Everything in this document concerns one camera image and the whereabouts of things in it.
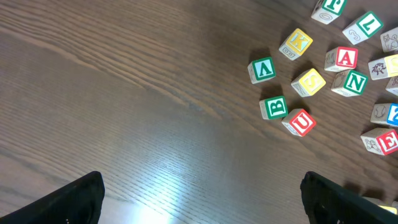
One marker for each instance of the blue 2 block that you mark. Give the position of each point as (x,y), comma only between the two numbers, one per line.
(385,114)

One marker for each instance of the red A block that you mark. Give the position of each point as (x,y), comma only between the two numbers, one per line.
(341,59)

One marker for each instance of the red E block centre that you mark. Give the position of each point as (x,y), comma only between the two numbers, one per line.
(382,141)

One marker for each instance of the blue P block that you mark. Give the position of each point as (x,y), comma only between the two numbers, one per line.
(392,86)

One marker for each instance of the green L block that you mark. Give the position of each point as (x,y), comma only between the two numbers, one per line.
(363,28)

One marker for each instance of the green Z block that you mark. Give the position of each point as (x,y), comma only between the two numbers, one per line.
(389,40)

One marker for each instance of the red U block lower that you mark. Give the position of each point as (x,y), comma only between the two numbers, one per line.
(299,122)

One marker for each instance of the green T block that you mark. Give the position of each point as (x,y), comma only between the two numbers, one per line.
(326,11)

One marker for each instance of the yellow K block left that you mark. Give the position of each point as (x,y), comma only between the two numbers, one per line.
(295,44)

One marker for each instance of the green A block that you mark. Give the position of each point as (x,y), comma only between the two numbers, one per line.
(261,70)

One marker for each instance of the yellow S block centre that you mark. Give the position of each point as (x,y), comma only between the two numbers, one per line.
(383,68)

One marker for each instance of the yellow S block left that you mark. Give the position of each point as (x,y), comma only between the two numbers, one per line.
(308,83)

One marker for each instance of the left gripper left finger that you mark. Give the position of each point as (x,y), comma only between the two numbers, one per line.
(77,202)

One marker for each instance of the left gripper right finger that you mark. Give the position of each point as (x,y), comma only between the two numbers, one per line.
(327,202)

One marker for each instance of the yellow s block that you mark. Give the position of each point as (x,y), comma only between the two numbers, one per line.
(308,83)
(383,68)

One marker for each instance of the yellow C block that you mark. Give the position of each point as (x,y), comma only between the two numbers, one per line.
(391,208)

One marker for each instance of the green N block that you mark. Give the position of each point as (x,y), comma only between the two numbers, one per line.
(349,83)

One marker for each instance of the green B block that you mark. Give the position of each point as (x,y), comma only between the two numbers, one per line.
(274,108)

